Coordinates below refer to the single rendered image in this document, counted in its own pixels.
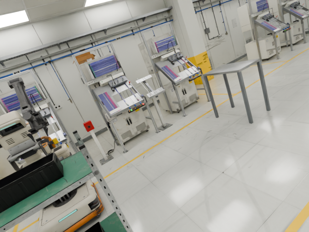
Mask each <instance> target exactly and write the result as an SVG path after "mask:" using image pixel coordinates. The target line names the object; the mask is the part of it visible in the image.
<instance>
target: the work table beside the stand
mask: <svg viewBox="0 0 309 232"><path fill-rule="evenodd" d="M255 63H257V67H258V72H259V77H260V81H261V86H262V90H263V96H264V101H265V105H266V110H267V111H270V110H271V109H270V104H269V98H268V93H267V88H266V84H265V79H264V74H263V69H262V64H261V59H260V58H258V59H253V60H247V61H242V62H237V63H231V64H224V65H221V66H219V67H217V68H215V69H213V70H211V71H209V72H207V73H205V74H203V77H204V80H205V83H206V87H207V90H208V93H209V97H210V100H211V103H212V107H213V110H214V113H215V117H216V118H218V117H219V115H218V112H217V109H216V105H215V102H214V98H213V95H212V91H211V88H210V85H209V81H208V78H207V76H209V75H220V74H223V78H224V81H225V85H226V88H227V92H228V96H229V100H230V104H231V107H232V108H234V107H235V105H234V102H233V98H232V94H231V91H230V87H229V83H228V79H227V75H226V74H229V73H237V75H238V79H239V83H240V88H241V92H242V96H243V99H244V103H245V108H246V112H247V116H248V120H249V123H250V124H252V123H253V119H252V114H251V110H250V106H249V102H248V97H247V93H246V88H245V84H244V80H243V76H242V72H241V71H242V70H244V69H246V68H248V67H250V66H251V65H253V64H255Z"/></svg>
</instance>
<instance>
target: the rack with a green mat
mask: <svg viewBox="0 0 309 232"><path fill-rule="evenodd" d="M73 134H74V136H75V138H76V139H77V141H78V143H79V145H80V146H78V148H79V150H80V151H79V152H77V153H75V154H73V155H71V156H69V157H68V158H66V159H64V160H62V161H61V164H62V165H63V177H62V178H60V179H58V180H57V181H55V182H53V183H51V184H50V185H48V186H46V187H45V188H43V189H41V190H39V191H38V192H36V193H34V194H33V195H31V196H29V197H27V198H26V199H24V200H22V201H20V202H19V203H17V204H15V205H13V206H12V207H10V208H8V209H7V210H5V211H3V212H1V213H0V232H6V231H7V230H9V229H11V228H12V227H14V226H15V225H17V224H19V223H20V222H22V221H23V220H25V219H27V218H28V217H30V216H32V215H33V214H35V213H37V212H38V211H40V210H41V209H43V208H44V207H46V206H48V205H49V204H51V203H52V202H54V201H56V200H58V199H59V198H61V197H62V196H64V195H66V194H67V193H69V192H70V191H72V190H73V189H75V188H77V187H79V186H80V185H82V184H83V183H85V182H87V181H88V180H90V179H91V178H93V177H96V179H97V181H98V182H99V184H100V186H101V188H102V189H103V191H104V193H105V195H106V196H107V198H108V200H109V201H110V203H111V205H112V207H113V208H114V210H115V212H114V213H112V214H111V215H110V216H108V217H107V218H105V219H104V220H103V221H101V222H100V224H101V226H102V228H103V230H104V231H105V232H133V230H132V228H131V226H130V225H129V223H128V221H127V219H126V217H125V216H124V214H123V212H122V210H121V209H120V207H119V205H118V203H117V201H116V199H115V198H114V196H113V194H112V192H111V191H110V189H109V187H108V185H107V183H106V182H105V180H104V178H103V176H102V175H101V173H100V171H99V169H98V168H97V166H96V164H95V162H94V160H93V158H92V157H91V155H90V153H89V151H88V150H87V148H86V146H85V144H84V142H83V141H82V139H81V137H80V135H79V134H78V132H77V130H75V131H73Z"/></svg>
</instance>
